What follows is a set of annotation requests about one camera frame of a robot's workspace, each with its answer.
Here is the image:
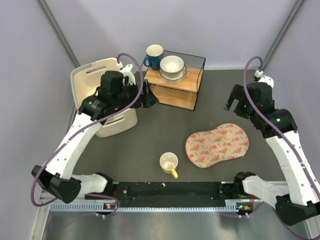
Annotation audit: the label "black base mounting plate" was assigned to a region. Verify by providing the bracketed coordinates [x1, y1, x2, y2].
[84, 181, 251, 202]

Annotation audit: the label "grey slotted cable duct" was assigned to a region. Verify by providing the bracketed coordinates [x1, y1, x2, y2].
[49, 199, 250, 213]

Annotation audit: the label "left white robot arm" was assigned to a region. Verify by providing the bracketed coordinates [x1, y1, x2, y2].
[31, 70, 159, 204]

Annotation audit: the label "white scalloped plate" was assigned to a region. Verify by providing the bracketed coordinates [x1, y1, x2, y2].
[159, 66, 187, 84]

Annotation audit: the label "yellow ceramic mug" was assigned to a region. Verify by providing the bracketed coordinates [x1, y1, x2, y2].
[159, 152, 179, 179]

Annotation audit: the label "white ceramic bowl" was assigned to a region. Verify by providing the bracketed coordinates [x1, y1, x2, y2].
[159, 55, 185, 78]

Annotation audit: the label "floral bra laundry bag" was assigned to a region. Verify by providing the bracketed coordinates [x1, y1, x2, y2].
[185, 123, 250, 169]

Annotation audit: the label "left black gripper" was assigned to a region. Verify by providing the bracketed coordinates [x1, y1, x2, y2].
[112, 79, 159, 109]

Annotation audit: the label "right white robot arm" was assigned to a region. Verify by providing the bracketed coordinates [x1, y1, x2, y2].
[224, 76, 320, 226]

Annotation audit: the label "blue ceramic mug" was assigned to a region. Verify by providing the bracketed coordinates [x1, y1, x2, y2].
[143, 44, 164, 71]

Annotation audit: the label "cream plastic laundry basket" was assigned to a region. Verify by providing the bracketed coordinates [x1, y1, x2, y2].
[70, 57, 138, 138]

